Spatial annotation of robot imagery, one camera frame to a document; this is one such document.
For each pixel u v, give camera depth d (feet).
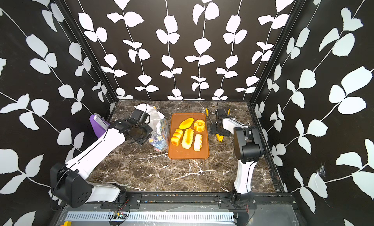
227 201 2.40
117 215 2.31
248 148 1.75
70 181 1.29
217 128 2.47
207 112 3.63
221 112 2.79
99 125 2.91
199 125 3.34
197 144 2.97
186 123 3.35
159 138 2.64
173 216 2.30
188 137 3.09
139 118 2.07
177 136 3.01
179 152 3.01
